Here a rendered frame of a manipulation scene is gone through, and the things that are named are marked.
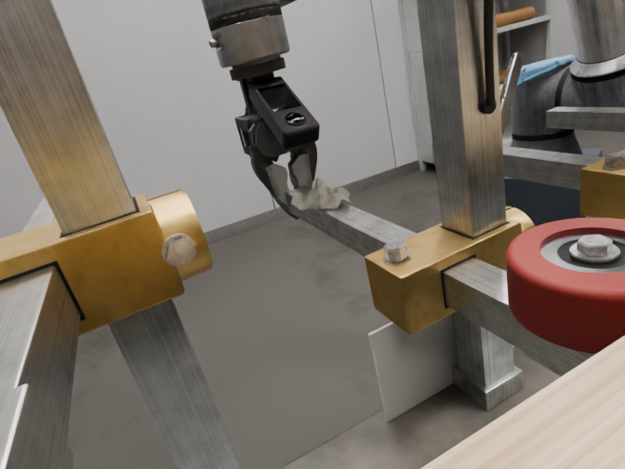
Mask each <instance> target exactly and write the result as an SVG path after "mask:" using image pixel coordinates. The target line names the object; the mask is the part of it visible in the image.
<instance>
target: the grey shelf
mask: <svg viewBox="0 0 625 469"><path fill-rule="evenodd" d="M495 3H496V14H499V13H502V12H506V11H510V10H515V9H518V8H522V7H533V8H534V9H535V16H534V18H533V19H531V20H524V21H520V22H516V23H513V24H509V25H505V26H502V27H498V28H497V39H498V57H499V70H500V69H503V68H507V67H509V64H510V60H511V57H512V54H513V53H515V52H520V53H522V55H523V57H524V62H523V65H522V66H525V65H528V64H531V63H535V62H538V61H542V60H548V59H553V58H555V0H495ZM398 5H399V12H400V20H401V26H402V34H403V41H404V48H405V55H406V69H407V76H408V84H409V91H410V99H411V105H412V113H413V120H414V128H415V134H416V142H417V149H418V156H419V170H425V169H427V165H426V162H429V163H433V157H432V131H431V122H430V114H429V106H428V98H427V89H426V82H425V73H424V65H423V57H422V49H421V41H420V32H419V17H418V9H417V0H398ZM511 143H512V116H511V110H510V113H509V116H508V120H507V123H506V127H505V130H504V133H503V137H502V146H511Z"/></svg>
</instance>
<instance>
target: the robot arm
mask: <svg viewBox="0 0 625 469"><path fill-rule="evenodd" d="M295 1H297V0H202V4H203V7H204V11H205V13H206V19H207V22H208V26H209V29H210V32H211V36H212V38H213V39H210V40H209V45H210V47H211V48H216V52H217V56H218V59H219V65H220V67H221V68H227V67H232V68H233V69H232V70H229V71H230V75H231V79H232V81H235V80H236V81H239V82H240V86H241V89H242V92H243V96H244V100H245V103H246V111H245V114H244V115H241V116H238V117H235V118H234V120H235V123H236V126H237V129H238V133H239V136H240V140H241V142H242V145H243V149H244V152H245V154H248V155H249V156H250V157H251V160H250V162H251V166H252V168H253V170H254V172H255V174H256V176H257V177H258V178H259V180H260V181H261V182H262V183H263V184H264V186H265V187H266V188H267V189H268V190H269V191H270V194H271V196H272V197H273V198H274V200H275V201H276V202H277V203H278V205H279V206H280V207H281V208H282V210H283V211H284V212H286V213H287V214H288V215H290V216H291V217H293V218H294V219H296V220H298V219H299V217H297V216H295V215H293V214H292V213H290V212H289V208H288V204H287V201H286V195H285V192H288V191H290V190H289V188H288V186H287V178H288V174H287V171H286V168H285V167H282V166H280V165H276V164H274V163H273V161H274V162H277V161H278V158H279V155H282V154H287V153H290V159H291V160H290V161H289V162H288V169H289V177H290V180H291V183H292V185H293V186H294V189H297V188H299V187H301V186H306V187H308V188H310V189H312V188H313V181H314V178H315V171H316V165H317V148H316V144H315V142H316V141H318V140H319V130H320V125H319V123H318V122H317V121H316V119H315V118H314V117H313V115H312V114H311V113H310V112H309V110H308V109H307V108H306V107H305V105H304V104H303V103H302V102H301V100H300V99H299V98H298V96H297V95H296V94H295V93H294V91H293V90H292V89H291V88H290V87H289V85H288V84H287V83H286V81H285V80H284V79H283V78H282V77H281V76H277V77H274V75H273V72H275V71H278V70H281V69H284V68H286V64H285V60H284V57H282V58H281V56H280V55H281V54H285V53H287V52H289V50H290V47H289V44H288V39H287V35H286V27H285V23H284V18H283V15H282V10H281V7H284V6H286V5H288V4H290V3H293V2H295ZM566 2H567V7H568V12H569V17H570V21H571V26H572V31H573V35H574V40H575V45H576V50H577V54H578V55H577V57H576V58H575V56H574V55H567V56H562V57H557V58H553V59H548V60H542V61H538V62H535V63H531V64H528V65H525V66H522V69H521V72H520V75H519V79H518V83H517V86H516V90H515V93H514V96H513V100H512V106H511V116H512V143H511V146H510V147H517V148H526V149H534V150H542V151H551V152H559V153H568V154H583V153H582V151H581V149H580V146H579V144H578V140H577V138H576V136H575V129H563V128H548V127H546V111H548V110H550V109H553V108H556V107H625V0H566ZM240 128H241V129H240ZM241 131H242V133H241ZM242 134H243V136H242ZM243 138H244V139H243ZM244 141H245V142H244ZM245 145H246V146H245Z"/></svg>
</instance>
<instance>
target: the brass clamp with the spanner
mask: <svg viewBox="0 0 625 469"><path fill-rule="evenodd" d="M506 221H507V222H506V223H504V224H502V225H500V226H498V227H496V228H494V229H492V230H490V231H487V232H485V233H483V234H480V235H478V236H476V237H474V238H472V237H469V236H467V235H464V234H460V233H457V232H455V231H452V230H449V229H447V228H445V227H443V226H442V223H440V224H438V225H435V226H433V227H432V228H429V229H427V230H425V231H423V232H420V233H418V234H414V235H412V236H410V237H408V238H406V239H404V240H402V241H403V242H404V243H405V244H407V248H408V252H409V253H410V254H411V260H410V261H409V262H408V263H406V264H403V265H398V266H390V265H387V264H385V263H384V262H383V257H384V256H385V255H384V250H383V249H381V250H378V251H376V252H374V253H371V254H369V255H367V256H365V261H366V269H367V274H368V279H369V284H370V288H371V294H372V299H373V303H374V307H375V309H376V310H378V311H379V312H380V313H382V314H383V315H385V316H386V317H387V318H389V319H390V320H391V321H392V322H393V323H394V324H395V325H397V326H398V327H399V328H401V329H402V330H404V331H405V332H406V333H407V334H409V335H413V334H415V333H416V332H418V331H420V330H422V329H424V328H426V327H428V326H430V325H432V324H433V323H435V322H437V321H439V320H441V319H443V318H445V317H447V316H449V315H451V314H453V313H455V312H456V311H454V310H453V309H451V308H449V307H448V306H446V301H445V286H444V278H443V272H444V271H446V270H448V269H450V268H452V267H454V266H456V265H458V264H460V263H462V262H464V261H466V260H469V259H471V258H475V259H478V260H480V261H484V262H486V263H489V264H491V265H493V266H496V267H498V268H500V269H502V270H504V271H507V270H506V252H507V248H508V246H509V244H510V243H511V242H512V241H513V239H514V238H515V237H516V236H518V235H519V234H521V233H523V232H524V231H526V230H528V229H530V228H533V227H535V225H534V223H533V222H532V221H531V220H530V219H529V217H528V216H527V215H526V214H524V212H523V211H521V210H520V209H518V208H512V207H506Z"/></svg>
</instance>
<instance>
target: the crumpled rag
mask: <svg viewBox="0 0 625 469"><path fill-rule="evenodd" d="M350 195H351V194H350V193H349V192H348V191H347V190H346V189H344V188H341V187H332V186H327V185H326V184H325V183H324V181H322V180H320V179H319V178H317V179H316V181H315V185H314V188H313V189H312V190H311V191H310V192H309V194H306V195H305V194H302V193H301V192H298V193H293V195H292V200H291V204H292V205H294V206H296V207H297V208H298V209H299V210H303V209H305V208H306V209H307V208H314V209H319V208H320V209H323V208H338V207H339V203H340V201H341V200H342V199H344V200H346V201H349V202H351V201H350V199H349V197H350ZM291 204H290V205H291Z"/></svg>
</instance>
